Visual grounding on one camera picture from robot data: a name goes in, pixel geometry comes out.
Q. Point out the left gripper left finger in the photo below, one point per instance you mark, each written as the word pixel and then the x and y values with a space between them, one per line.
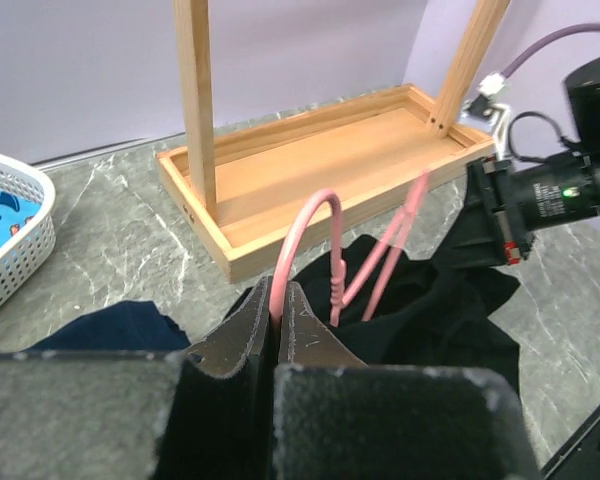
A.
pixel 220 420

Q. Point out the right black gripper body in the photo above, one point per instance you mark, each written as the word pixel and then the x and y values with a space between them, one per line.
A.
pixel 503 207

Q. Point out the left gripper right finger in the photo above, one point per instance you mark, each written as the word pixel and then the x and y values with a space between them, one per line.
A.
pixel 305 340

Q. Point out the pink wire hanger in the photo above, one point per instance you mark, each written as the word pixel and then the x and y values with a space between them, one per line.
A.
pixel 386 252

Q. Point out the black t shirt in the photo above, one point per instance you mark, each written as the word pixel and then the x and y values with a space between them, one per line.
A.
pixel 431 315

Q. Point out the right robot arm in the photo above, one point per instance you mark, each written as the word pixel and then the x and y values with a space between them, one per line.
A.
pixel 583 92

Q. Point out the navy blue garment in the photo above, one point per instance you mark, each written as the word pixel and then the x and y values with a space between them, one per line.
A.
pixel 126 325

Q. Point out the wooden clothes rack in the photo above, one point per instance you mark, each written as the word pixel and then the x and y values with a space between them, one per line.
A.
pixel 241 191

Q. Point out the white plastic basket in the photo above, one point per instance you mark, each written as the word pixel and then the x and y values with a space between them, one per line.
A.
pixel 28 249

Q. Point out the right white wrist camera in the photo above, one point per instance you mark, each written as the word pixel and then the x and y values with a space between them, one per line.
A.
pixel 486 114

